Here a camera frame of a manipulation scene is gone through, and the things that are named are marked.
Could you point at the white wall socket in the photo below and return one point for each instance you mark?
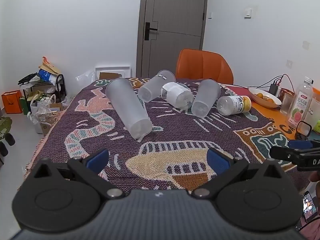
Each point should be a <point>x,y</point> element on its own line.
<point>289,63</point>
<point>306,45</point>

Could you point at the white framed board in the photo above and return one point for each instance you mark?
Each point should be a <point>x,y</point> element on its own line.
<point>113,69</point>

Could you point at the grey door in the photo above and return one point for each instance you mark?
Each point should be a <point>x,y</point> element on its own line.
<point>175,15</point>

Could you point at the orange chair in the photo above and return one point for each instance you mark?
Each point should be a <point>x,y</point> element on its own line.
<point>203,66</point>

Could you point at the white oval bowl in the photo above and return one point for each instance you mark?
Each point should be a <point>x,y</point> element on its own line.
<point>262,102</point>

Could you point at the frosted cup with sticker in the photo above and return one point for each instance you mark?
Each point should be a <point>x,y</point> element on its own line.
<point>153,88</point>

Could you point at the green camouflage stool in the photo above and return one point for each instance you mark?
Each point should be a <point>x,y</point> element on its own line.
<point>5,127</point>

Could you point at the orange paper bag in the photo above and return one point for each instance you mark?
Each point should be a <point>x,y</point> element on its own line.
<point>11,102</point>

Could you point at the pink labelled juice bottle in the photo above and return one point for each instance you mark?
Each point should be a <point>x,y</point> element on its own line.
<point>300,105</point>

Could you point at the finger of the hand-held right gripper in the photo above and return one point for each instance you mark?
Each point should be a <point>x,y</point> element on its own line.
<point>301,144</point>
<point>283,153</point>

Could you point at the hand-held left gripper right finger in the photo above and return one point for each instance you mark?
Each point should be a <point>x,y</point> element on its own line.
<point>218,162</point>

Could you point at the person's right hand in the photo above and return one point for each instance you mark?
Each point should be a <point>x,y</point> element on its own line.
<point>314,177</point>

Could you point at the cardboard box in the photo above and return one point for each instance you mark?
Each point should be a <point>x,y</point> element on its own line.
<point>110,75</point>

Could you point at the yellow capped clear bottle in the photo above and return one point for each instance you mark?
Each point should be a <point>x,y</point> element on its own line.
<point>232,105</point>

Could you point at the black framed magnifier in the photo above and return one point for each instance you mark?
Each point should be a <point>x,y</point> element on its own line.
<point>303,129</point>

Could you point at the brown paper bag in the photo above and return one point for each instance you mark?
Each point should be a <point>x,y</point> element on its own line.
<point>50,66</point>

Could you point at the white labelled plastic cup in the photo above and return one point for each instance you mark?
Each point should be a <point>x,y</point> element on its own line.
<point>177,95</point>

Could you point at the short frosted plastic cup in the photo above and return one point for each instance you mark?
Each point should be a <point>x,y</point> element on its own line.
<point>205,97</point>

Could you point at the black power adapter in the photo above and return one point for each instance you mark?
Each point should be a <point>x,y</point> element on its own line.
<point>274,88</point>

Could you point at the small orange fruit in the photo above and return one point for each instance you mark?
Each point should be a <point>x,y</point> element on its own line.
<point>269,100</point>
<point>260,95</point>

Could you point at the blue and white bag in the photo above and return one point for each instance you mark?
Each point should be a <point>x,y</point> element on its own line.
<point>46,76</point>

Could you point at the smartphone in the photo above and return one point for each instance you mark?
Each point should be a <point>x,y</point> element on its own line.
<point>310,205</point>

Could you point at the black metal rack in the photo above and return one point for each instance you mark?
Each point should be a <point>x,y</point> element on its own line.
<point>60,85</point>

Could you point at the clear plastic bag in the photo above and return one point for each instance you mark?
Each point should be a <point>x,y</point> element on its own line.
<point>42,112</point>

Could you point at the tall frosted plastic cup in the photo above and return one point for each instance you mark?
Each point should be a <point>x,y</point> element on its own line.
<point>128,107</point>

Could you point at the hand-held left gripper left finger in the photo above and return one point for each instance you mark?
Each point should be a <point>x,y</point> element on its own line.
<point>96,159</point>

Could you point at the white light switch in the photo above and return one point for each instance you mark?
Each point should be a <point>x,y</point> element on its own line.
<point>247,12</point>

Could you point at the clear drinking glass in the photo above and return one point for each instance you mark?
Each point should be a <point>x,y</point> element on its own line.
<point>288,105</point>

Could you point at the printed woven blanket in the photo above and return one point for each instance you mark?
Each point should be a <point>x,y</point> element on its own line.
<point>175,131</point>

